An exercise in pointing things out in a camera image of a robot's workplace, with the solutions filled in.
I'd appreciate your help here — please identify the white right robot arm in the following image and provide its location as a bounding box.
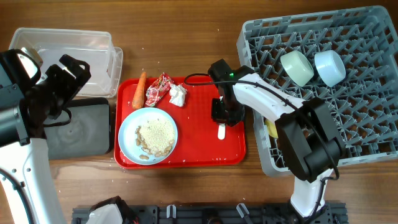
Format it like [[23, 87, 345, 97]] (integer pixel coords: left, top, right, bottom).
[[208, 59, 346, 223]]

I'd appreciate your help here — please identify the crumpled white tissue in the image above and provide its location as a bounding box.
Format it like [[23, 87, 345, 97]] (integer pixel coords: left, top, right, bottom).
[[169, 84, 187, 107]]

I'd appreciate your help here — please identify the mint green bowl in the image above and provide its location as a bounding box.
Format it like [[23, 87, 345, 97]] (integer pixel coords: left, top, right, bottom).
[[280, 50, 314, 87]]

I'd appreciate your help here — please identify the grey dishwasher rack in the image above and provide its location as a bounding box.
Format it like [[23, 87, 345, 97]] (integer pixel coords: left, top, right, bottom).
[[237, 6, 397, 166]]

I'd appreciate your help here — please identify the light blue bowl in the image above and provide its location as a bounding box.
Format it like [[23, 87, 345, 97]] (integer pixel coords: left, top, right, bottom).
[[314, 50, 346, 87]]

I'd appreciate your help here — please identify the red plastic tray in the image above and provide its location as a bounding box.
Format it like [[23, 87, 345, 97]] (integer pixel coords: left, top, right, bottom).
[[114, 79, 246, 169]]

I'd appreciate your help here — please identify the light blue plate with rice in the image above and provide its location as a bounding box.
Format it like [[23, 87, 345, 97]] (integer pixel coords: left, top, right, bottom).
[[118, 108, 178, 166]]

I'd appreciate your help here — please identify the red snack wrapper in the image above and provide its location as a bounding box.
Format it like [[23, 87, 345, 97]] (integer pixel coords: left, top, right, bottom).
[[145, 73, 174, 107]]

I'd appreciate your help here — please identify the black square bin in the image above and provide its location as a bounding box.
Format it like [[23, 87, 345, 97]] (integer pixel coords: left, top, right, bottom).
[[44, 98, 113, 160]]

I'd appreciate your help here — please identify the orange carrot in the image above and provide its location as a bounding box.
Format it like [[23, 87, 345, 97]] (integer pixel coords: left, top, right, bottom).
[[132, 72, 147, 110]]

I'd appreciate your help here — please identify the clear plastic bin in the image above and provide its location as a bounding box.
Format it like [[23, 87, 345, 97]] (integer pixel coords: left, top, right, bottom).
[[8, 27, 124, 99]]

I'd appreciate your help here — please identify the white plastic spoon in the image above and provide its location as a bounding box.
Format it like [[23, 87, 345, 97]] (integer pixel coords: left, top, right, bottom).
[[217, 123, 226, 140]]

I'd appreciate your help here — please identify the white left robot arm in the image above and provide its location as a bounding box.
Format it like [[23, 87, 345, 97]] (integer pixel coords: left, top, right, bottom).
[[1, 49, 91, 223]]

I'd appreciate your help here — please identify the yellow plastic cup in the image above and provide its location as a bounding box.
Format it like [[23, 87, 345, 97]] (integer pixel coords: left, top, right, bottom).
[[264, 119, 278, 139]]

